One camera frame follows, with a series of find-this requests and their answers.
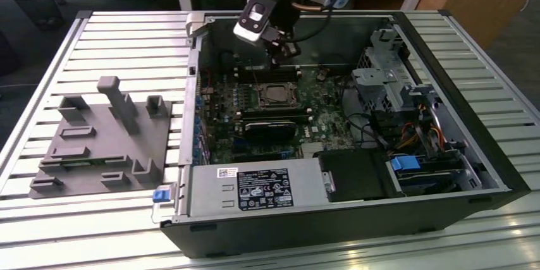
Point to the black fan graphics card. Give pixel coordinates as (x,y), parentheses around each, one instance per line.
(270,131)

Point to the silver finned heatsink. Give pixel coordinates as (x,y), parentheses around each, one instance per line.
(310,150)

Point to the blue disk carrier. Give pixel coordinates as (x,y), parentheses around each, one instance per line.
(404,164)

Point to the grey parts rack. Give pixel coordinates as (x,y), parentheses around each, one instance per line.
(106,143)

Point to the silver green CPU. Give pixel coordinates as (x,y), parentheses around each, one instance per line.
(279,93)

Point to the green RAM stick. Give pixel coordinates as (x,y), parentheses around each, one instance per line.
(82,164)

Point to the black open PC case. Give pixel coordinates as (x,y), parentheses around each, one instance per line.
(338,238)

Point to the green motherboard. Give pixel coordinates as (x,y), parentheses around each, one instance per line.
(328,124)

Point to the black hard disk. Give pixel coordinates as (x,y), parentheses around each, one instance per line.
(430,178)

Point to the silver power supply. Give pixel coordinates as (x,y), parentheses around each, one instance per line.
(203,206)

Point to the blue case latch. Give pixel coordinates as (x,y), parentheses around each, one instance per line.
(162,195)

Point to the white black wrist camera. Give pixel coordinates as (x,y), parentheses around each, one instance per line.
(255,20)

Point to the black plastic shroud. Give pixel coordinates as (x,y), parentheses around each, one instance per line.
(359,175)

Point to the CPU socket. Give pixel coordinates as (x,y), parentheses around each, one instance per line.
(255,105)

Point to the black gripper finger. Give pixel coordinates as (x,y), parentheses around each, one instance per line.
(271,58)
(291,50)

